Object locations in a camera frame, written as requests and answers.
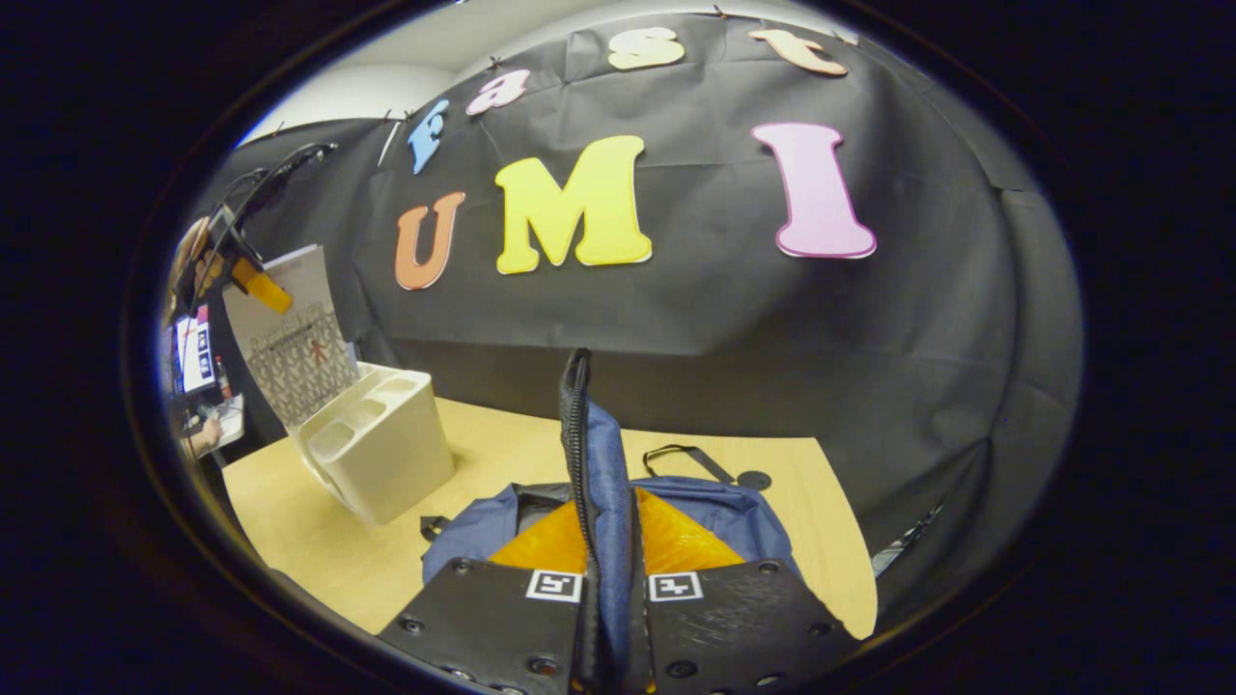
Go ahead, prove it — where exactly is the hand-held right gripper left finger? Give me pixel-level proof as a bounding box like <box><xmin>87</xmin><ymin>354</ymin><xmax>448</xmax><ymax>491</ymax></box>
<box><xmin>377</xmin><ymin>487</ymin><xmax>595</xmax><ymax>695</ymax></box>

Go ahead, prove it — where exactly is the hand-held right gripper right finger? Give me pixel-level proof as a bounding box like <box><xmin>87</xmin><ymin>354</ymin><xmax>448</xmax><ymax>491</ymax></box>
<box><xmin>632</xmin><ymin>486</ymin><xmax>860</xmax><ymax>695</ymax></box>

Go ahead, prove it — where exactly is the white grey book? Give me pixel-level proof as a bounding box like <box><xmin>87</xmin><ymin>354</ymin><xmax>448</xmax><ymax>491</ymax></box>
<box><xmin>222</xmin><ymin>243</ymin><xmax>361</xmax><ymax>432</ymax></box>

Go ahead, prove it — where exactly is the blue schoolbag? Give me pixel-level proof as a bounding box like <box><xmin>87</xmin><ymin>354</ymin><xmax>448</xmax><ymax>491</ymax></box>
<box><xmin>420</xmin><ymin>347</ymin><xmax>802</xmax><ymax>695</ymax></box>

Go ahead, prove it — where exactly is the white plastic bookshelf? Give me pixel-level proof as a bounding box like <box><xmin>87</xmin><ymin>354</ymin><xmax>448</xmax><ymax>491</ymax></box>
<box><xmin>295</xmin><ymin>362</ymin><xmax>455</xmax><ymax>527</ymax></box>

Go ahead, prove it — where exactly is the computer monitor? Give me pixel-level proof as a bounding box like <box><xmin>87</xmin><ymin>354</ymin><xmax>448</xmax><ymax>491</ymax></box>
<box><xmin>174</xmin><ymin>307</ymin><xmax>216</xmax><ymax>394</ymax></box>

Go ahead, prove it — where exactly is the white side desk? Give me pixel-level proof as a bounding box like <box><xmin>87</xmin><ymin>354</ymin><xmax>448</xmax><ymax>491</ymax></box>
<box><xmin>198</xmin><ymin>394</ymin><xmax>245</xmax><ymax>452</ymax></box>

